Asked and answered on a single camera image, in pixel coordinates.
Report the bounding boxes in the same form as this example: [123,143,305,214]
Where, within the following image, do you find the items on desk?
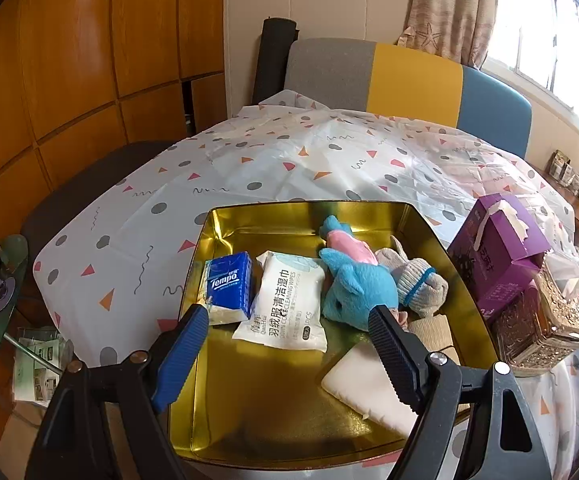
[549,150,579,193]

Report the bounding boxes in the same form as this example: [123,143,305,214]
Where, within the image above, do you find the blue tissue pack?
[202,252,255,326]

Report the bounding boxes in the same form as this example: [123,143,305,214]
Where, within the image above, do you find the grey knitted glove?
[375,236,449,318]

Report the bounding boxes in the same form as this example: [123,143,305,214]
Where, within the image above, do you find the grey yellow blue chair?
[282,37,533,161]

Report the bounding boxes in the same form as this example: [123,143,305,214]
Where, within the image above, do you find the beige starfish print curtain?
[397,0,505,63]

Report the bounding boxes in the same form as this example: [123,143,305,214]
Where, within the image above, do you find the patterned plastic tablecloth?
[32,87,579,480]

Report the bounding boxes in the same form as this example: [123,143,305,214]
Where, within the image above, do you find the brown ribbed cloth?
[407,312,463,366]

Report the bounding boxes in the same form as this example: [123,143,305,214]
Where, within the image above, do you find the dark grey seat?
[20,140,180,256]

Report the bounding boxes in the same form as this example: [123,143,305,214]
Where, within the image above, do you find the ornate metallic tissue box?
[489,260,579,378]

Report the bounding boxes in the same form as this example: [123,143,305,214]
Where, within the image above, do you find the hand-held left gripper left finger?
[24,304,210,480]

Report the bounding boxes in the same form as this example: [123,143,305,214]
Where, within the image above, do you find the wooden wardrobe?
[0,0,225,233]

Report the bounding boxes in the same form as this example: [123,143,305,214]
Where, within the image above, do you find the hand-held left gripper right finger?
[368,305,555,480]

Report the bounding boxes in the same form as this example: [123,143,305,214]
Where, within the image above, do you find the white wet wipes packet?
[232,250,329,353]

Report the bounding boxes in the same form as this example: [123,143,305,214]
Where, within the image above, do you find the stack of green white papers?
[12,327,74,406]

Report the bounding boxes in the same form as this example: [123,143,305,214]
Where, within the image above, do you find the blue plush elephant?
[318,215,400,332]

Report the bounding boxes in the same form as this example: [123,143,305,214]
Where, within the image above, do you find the purple tissue box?
[447,192,553,323]

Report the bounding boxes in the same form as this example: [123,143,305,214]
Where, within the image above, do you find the gold metal tin box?
[167,200,500,463]

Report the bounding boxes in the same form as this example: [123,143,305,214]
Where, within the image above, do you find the clear plastic bag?
[544,247,579,306]

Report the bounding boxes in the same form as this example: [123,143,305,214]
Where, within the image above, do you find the window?
[484,0,579,131]

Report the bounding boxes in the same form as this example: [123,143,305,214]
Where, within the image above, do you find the black rolled mat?
[252,17,301,107]

